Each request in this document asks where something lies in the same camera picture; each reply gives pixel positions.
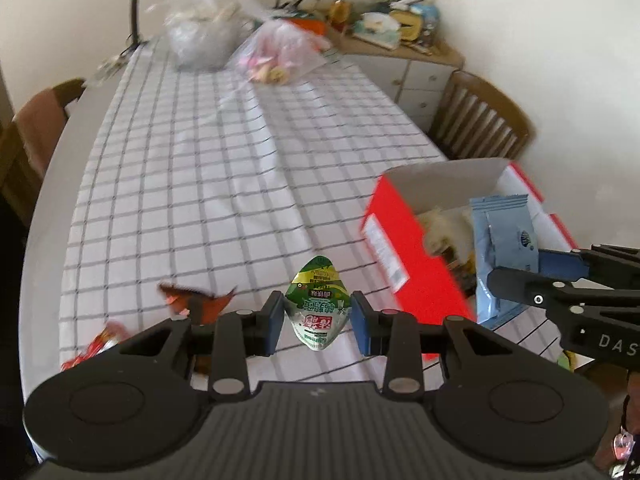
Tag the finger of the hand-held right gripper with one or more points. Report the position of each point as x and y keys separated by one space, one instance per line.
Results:
x=555 y=262
x=525 y=287

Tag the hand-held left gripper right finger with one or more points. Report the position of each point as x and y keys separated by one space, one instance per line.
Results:
x=361 y=322

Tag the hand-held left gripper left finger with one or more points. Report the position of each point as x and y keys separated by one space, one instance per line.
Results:
x=274 y=322

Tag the green snack packet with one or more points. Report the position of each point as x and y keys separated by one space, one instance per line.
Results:
x=317 y=305

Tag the light blue snack packet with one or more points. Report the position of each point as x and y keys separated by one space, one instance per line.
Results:
x=505 y=235

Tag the red cardboard box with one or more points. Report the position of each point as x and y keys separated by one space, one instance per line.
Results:
x=400 y=220

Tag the brown foil snack packet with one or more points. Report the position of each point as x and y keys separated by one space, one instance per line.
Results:
x=210 y=302

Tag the translucent white snack packet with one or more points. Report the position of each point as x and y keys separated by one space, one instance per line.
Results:
x=442 y=227

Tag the wooden chair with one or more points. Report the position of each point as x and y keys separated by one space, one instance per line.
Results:
x=15 y=160
x=480 y=117

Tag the red snack bag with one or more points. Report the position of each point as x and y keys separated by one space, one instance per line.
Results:
x=97 y=347

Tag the white cabinet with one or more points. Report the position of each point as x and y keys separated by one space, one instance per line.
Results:
x=415 y=82

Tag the plastic bag with pink contents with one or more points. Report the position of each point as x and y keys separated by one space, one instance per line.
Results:
x=280 y=52

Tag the clear grey plastic bag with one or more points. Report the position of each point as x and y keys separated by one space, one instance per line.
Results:
x=200 y=35

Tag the clutter of small household things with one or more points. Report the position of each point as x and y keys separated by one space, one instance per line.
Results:
x=380 y=22

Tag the brown towel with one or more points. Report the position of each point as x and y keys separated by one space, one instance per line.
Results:
x=42 y=130

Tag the grey desk lamp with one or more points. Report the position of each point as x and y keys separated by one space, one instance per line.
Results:
x=137 y=0

